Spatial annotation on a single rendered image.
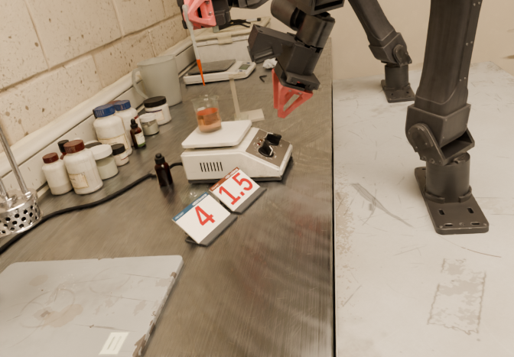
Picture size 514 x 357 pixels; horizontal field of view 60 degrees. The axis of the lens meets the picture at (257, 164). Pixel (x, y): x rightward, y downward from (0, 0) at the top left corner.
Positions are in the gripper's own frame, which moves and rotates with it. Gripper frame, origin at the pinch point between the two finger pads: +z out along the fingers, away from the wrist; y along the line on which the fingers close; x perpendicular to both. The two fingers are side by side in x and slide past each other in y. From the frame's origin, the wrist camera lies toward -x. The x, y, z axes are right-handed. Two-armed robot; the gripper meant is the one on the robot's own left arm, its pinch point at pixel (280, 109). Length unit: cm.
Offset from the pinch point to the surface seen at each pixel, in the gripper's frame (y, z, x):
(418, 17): -114, -8, 96
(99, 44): -63, 22, -36
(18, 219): 32, 7, -40
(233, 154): 6.5, 8.4, -8.1
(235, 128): -1.2, 7.0, -6.9
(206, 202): 17.7, 11.8, -13.6
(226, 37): -103, 22, 10
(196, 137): -1.1, 10.8, -14.2
